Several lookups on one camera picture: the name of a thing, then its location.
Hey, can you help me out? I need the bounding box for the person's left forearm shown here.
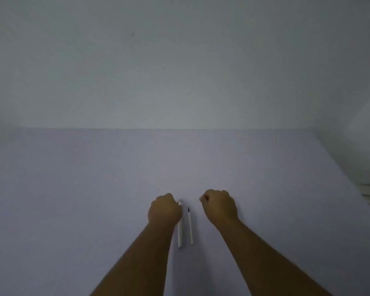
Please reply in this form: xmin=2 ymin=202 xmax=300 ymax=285
xmin=90 ymin=222 xmax=178 ymax=296

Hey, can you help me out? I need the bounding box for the white pen refill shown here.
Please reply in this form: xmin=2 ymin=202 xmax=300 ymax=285
xmin=187 ymin=207 xmax=194 ymax=245

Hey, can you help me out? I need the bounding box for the person's right hand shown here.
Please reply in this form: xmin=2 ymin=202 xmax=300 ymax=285
xmin=199 ymin=189 xmax=239 ymax=229

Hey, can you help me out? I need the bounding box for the person's left hand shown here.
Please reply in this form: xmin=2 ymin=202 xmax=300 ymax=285
xmin=147 ymin=192 xmax=183 ymax=229

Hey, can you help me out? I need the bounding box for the person's right forearm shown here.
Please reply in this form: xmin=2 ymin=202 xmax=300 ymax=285
xmin=214 ymin=218 xmax=333 ymax=296

